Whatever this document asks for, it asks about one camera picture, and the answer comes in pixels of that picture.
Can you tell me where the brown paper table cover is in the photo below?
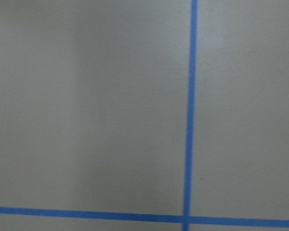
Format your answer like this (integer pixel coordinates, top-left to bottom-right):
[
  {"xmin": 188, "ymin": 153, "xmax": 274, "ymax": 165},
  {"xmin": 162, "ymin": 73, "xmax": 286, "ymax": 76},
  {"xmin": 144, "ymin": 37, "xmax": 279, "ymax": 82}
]
[{"xmin": 0, "ymin": 0, "xmax": 289, "ymax": 231}]

